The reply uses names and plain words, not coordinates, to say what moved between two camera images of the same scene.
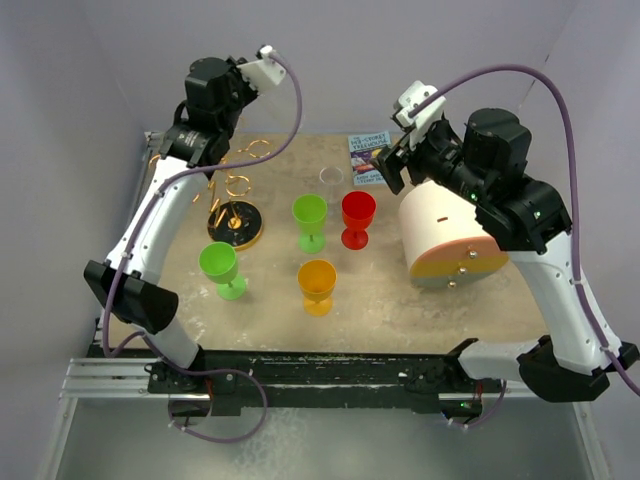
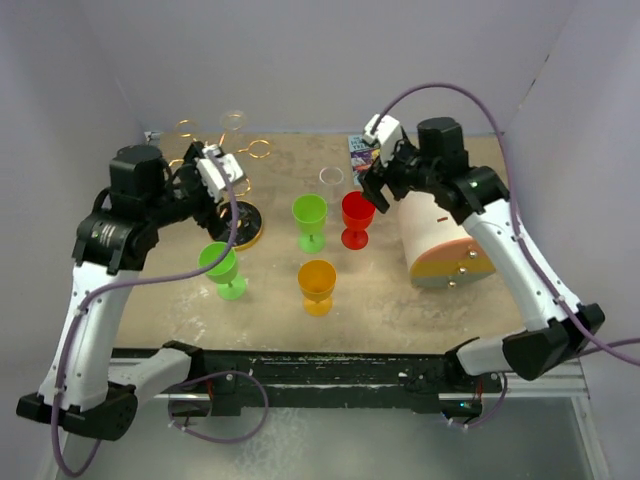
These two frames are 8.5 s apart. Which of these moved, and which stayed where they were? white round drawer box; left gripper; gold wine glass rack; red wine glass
Moved: left gripper
Stayed: white round drawer box; gold wine glass rack; red wine glass
